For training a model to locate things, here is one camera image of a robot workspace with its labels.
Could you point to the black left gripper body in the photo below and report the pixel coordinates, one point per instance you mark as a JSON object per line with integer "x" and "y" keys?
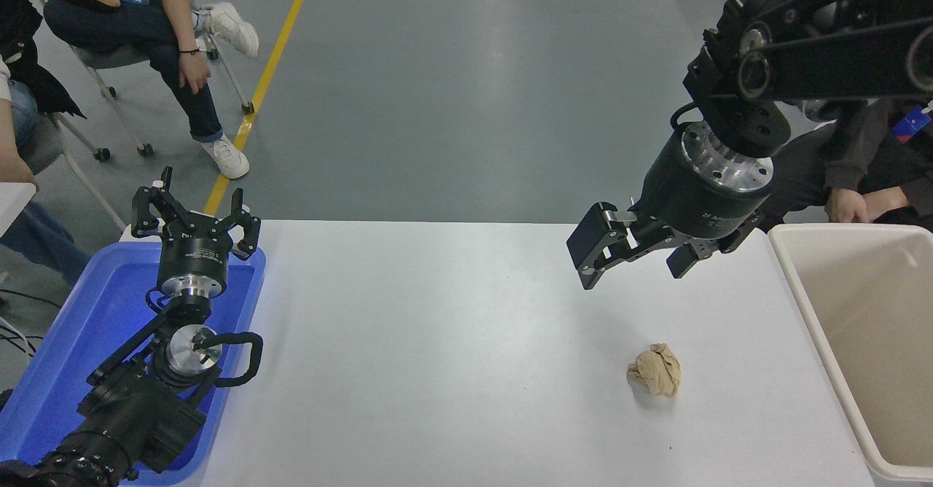
{"x": 193, "y": 254}

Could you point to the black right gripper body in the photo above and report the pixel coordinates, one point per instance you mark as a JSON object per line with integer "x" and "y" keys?
{"x": 692, "y": 199}

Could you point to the tan paper ball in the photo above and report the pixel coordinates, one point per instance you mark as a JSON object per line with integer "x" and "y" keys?
{"x": 656, "y": 370}

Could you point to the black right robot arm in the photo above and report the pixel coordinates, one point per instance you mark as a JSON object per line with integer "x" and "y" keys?
{"x": 838, "y": 57}

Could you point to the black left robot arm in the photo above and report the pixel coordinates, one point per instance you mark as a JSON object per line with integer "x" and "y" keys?
{"x": 138, "y": 414}

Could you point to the seated person's hand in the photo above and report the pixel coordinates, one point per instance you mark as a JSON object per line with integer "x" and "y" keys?
{"x": 194, "y": 71}

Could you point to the badge person's left hand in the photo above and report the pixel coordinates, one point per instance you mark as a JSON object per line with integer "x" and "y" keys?
{"x": 845, "y": 206}

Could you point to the badge person's right hand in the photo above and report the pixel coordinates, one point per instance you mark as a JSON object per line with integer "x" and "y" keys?
{"x": 885, "y": 201}

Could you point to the white sneaker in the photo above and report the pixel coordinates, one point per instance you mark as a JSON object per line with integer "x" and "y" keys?
{"x": 227, "y": 157}
{"x": 233, "y": 29}

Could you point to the grey wheeled chair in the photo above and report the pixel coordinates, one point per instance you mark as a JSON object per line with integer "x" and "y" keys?
{"x": 69, "y": 166}

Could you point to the blue plastic tray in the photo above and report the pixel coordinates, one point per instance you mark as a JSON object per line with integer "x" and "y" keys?
{"x": 87, "y": 326}

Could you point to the white wheeled chair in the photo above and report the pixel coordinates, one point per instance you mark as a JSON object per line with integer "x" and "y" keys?
{"x": 116, "y": 60}

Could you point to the white side table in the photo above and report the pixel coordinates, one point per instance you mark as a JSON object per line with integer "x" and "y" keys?
{"x": 13, "y": 203}

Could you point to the person with blue badge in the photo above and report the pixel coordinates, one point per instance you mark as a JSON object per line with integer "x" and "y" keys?
{"x": 860, "y": 159}

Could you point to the large pale bin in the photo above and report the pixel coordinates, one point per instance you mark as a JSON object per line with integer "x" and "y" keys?
{"x": 860, "y": 297}

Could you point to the seated person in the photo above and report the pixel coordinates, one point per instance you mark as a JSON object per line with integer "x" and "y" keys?
{"x": 138, "y": 24}

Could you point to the person in dark jacket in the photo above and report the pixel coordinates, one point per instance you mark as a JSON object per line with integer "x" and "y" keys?
{"x": 29, "y": 71}

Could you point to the blue name badge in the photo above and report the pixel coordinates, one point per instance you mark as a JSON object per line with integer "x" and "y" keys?
{"x": 911, "y": 124}

